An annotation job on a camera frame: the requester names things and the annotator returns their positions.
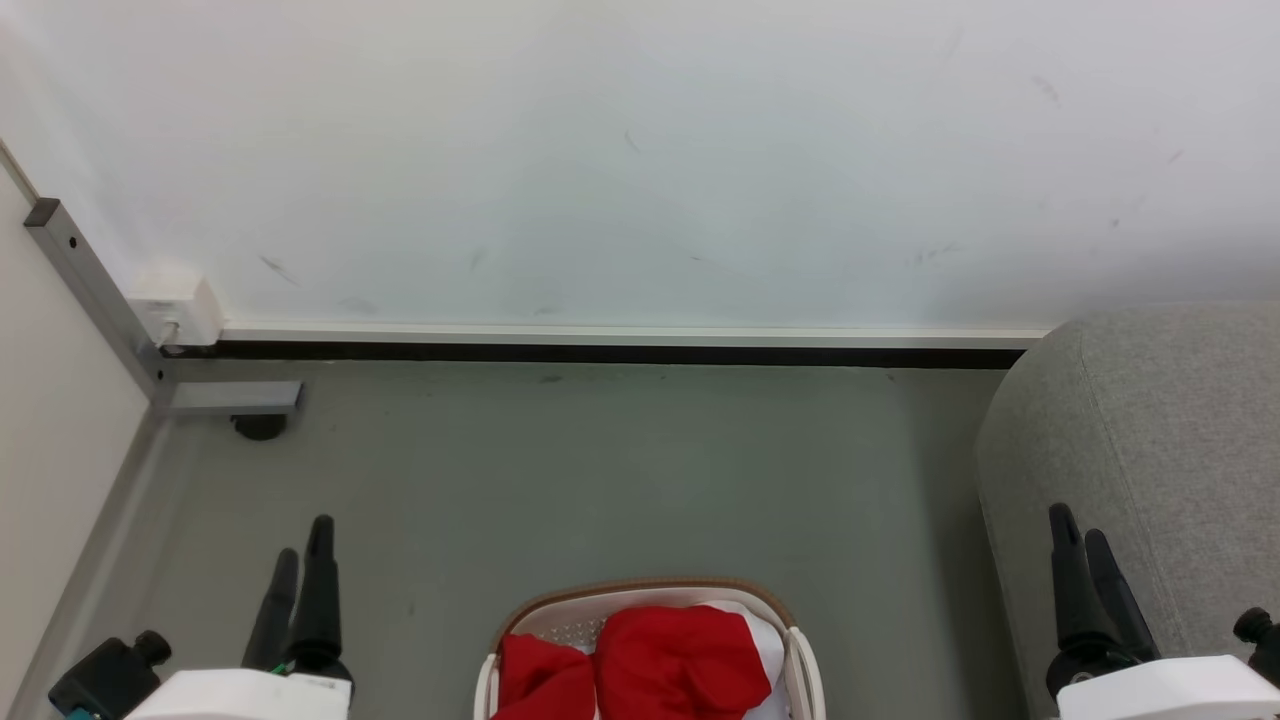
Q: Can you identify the white cable junction box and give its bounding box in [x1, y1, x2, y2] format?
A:
[128, 275, 225, 349]

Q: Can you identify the red garment with white hem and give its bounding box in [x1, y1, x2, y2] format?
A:
[495, 604, 773, 720]

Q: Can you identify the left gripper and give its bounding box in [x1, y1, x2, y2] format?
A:
[125, 515, 353, 720]

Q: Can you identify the grey fabric sofa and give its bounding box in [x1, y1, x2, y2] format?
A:
[975, 300, 1280, 720]

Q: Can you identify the black baseboard strip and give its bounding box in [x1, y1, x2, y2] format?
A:
[160, 341, 1029, 369]

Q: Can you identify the white laundry basket, brown rim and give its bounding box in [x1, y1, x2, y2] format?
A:
[473, 577, 827, 720]

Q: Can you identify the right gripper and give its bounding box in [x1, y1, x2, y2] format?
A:
[1047, 503, 1280, 720]

